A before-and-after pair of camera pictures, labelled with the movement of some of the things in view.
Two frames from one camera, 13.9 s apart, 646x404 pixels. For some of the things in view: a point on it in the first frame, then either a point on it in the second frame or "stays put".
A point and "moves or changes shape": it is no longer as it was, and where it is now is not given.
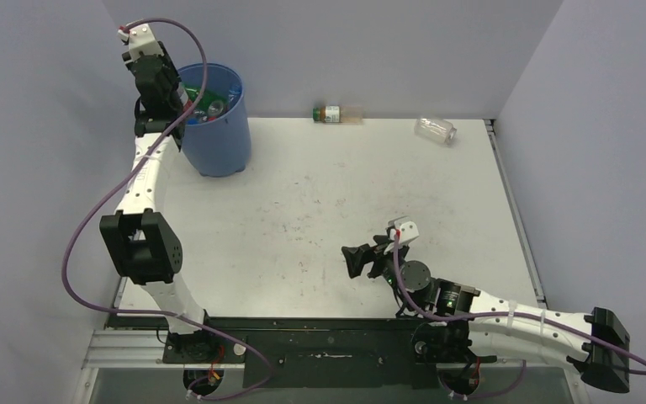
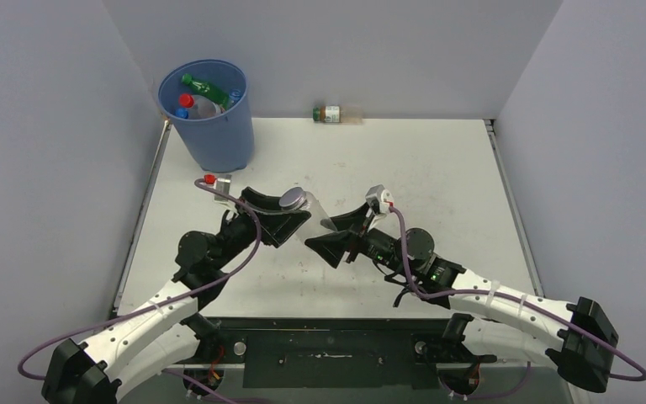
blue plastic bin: [221, 147] stays put
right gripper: [357, 257] -> [333, 246]
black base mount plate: [324, 353] stays put
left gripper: [167, 66] -> [277, 226]
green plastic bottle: [206, 98] moves or changes shape
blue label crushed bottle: [235, 93] stays put
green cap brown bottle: [339, 114] stays put
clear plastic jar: [436, 130] -> [319, 223]
